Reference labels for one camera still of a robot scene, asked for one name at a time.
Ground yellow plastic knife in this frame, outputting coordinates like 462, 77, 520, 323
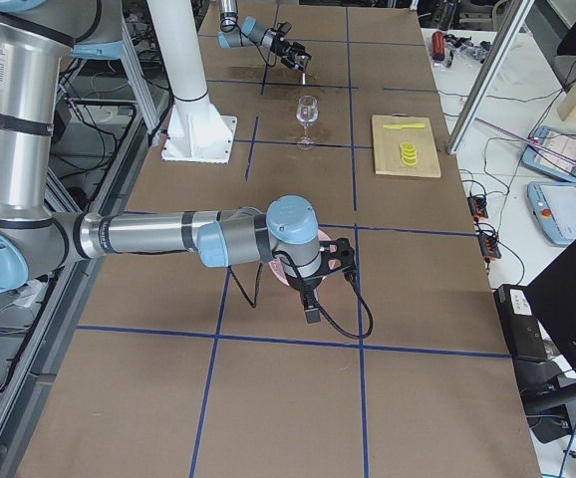
382, 122, 426, 130

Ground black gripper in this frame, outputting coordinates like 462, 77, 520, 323
270, 31, 311, 72
287, 276, 323, 324

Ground lemon slice nearest front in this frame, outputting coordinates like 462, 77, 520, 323
402, 157, 418, 166

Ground black camera bracket wrist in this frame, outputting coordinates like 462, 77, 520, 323
318, 238, 357, 282

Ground steel cocktail jigger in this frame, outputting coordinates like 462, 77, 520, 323
298, 55, 311, 86

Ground black box on desk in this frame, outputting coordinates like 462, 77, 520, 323
493, 284, 547, 363

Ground blue teach pendant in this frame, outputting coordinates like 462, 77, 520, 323
527, 181, 576, 247
521, 125, 576, 181

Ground aluminium frame post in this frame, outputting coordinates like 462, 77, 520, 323
446, 0, 534, 154

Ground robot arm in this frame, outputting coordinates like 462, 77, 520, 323
217, 0, 312, 74
0, 1, 328, 323

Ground red cylinder on desk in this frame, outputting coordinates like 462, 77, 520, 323
431, 30, 445, 62

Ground bamboo cutting board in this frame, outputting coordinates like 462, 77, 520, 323
371, 115, 441, 178

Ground black cable wrist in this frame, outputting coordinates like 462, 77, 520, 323
227, 251, 375, 342

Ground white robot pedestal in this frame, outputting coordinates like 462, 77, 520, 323
147, 0, 237, 164

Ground clear wine glass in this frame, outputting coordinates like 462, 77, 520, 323
296, 95, 319, 149

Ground pink bowl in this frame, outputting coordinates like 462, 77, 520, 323
268, 229, 331, 286

